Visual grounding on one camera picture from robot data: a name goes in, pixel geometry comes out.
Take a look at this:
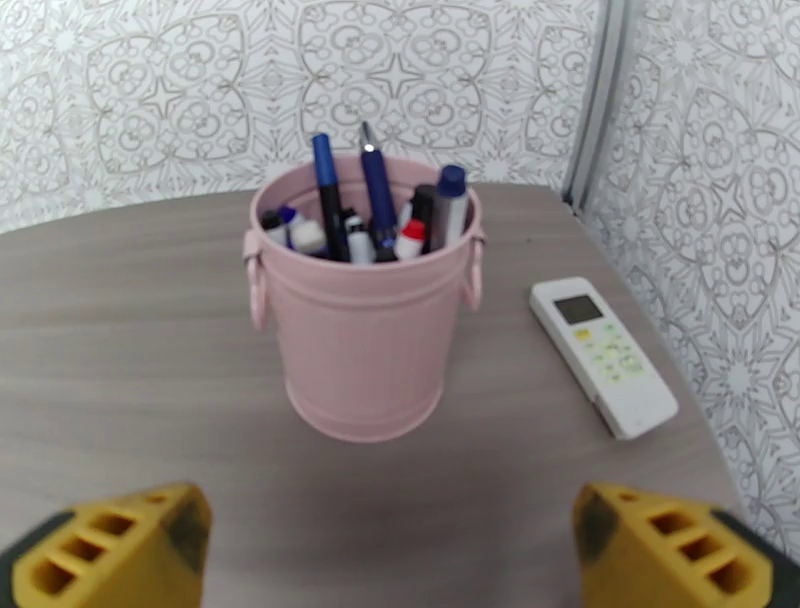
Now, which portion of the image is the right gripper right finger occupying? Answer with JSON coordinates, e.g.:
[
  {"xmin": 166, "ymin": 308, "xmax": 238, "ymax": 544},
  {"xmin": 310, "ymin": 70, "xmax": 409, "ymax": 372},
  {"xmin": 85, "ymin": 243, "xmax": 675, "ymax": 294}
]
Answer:
[{"xmin": 572, "ymin": 481, "xmax": 800, "ymax": 608}]

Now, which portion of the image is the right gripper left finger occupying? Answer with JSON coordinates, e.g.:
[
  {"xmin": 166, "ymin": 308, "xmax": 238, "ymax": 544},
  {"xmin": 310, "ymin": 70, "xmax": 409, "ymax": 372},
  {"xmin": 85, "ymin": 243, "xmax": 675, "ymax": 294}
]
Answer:
[{"xmin": 0, "ymin": 481, "xmax": 214, "ymax": 608}]

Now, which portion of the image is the grey marker blue cap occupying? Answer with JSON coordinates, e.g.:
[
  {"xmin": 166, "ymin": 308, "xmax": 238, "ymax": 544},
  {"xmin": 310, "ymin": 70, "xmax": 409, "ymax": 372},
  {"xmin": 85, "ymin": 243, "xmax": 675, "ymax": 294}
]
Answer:
[{"xmin": 431, "ymin": 164, "xmax": 471, "ymax": 254}]

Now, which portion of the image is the aluminium corner post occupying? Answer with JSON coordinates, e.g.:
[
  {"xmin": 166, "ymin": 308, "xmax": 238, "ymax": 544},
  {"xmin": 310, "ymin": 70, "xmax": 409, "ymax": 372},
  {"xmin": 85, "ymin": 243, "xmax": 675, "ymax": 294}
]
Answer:
[{"xmin": 561, "ymin": 0, "xmax": 633, "ymax": 211}]

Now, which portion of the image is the pink metal bucket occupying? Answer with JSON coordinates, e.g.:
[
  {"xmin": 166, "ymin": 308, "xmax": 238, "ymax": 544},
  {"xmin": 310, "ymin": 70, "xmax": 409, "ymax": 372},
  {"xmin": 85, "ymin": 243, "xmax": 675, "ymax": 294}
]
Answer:
[{"xmin": 242, "ymin": 154, "xmax": 488, "ymax": 444}]

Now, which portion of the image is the white marker black cap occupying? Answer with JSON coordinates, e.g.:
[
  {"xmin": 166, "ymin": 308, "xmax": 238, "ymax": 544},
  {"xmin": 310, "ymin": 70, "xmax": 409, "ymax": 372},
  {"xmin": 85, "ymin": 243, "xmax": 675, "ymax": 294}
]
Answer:
[
  {"xmin": 343, "ymin": 212, "xmax": 376, "ymax": 264},
  {"xmin": 261, "ymin": 210, "xmax": 289, "ymax": 248}
]

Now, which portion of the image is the blue pen silver clip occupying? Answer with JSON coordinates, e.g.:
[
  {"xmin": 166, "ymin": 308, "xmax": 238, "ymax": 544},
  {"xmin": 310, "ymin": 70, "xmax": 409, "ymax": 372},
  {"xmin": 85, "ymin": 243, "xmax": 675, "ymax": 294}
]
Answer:
[{"xmin": 357, "ymin": 120, "xmax": 401, "ymax": 264}]

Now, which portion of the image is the white marker red cap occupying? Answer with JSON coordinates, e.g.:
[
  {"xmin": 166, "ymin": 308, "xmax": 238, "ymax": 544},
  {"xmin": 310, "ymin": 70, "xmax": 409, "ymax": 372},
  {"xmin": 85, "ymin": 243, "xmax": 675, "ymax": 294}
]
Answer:
[{"xmin": 393, "ymin": 218, "xmax": 429, "ymax": 261}]

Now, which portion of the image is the white remote control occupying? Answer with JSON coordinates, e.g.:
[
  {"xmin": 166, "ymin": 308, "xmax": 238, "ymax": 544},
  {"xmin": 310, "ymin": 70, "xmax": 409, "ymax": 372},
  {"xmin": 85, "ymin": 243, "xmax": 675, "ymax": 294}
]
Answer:
[{"xmin": 529, "ymin": 276, "xmax": 681, "ymax": 441}]

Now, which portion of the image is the white round-capped marker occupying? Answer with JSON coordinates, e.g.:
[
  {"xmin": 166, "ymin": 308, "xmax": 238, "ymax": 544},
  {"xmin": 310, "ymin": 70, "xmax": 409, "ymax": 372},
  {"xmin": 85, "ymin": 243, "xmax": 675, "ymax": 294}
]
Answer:
[{"xmin": 290, "ymin": 218, "xmax": 329, "ymax": 258}]

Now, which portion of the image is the blue and black marker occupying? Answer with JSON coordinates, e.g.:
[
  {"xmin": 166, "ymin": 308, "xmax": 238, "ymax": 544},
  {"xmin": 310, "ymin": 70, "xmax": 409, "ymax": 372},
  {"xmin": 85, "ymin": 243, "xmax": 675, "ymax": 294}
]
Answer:
[{"xmin": 311, "ymin": 132, "xmax": 351, "ymax": 264}]

